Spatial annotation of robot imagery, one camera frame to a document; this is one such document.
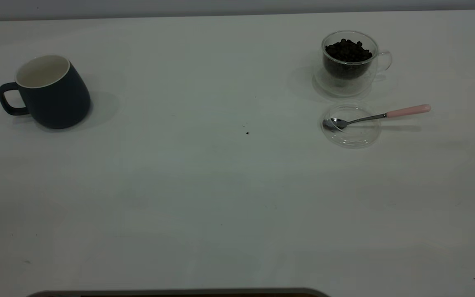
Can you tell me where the metal spoon pink handle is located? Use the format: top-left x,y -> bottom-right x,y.
322,104 -> 431,132

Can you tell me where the coffee beans heap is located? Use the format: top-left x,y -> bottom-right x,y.
325,39 -> 373,80

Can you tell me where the clear glass handled cup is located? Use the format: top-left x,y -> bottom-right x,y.
313,30 -> 393,98

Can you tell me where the clear glass round lid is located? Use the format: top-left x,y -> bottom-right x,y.
321,102 -> 382,149

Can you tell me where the dark grey ceramic mug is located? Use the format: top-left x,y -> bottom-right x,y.
0,55 -> 91,130

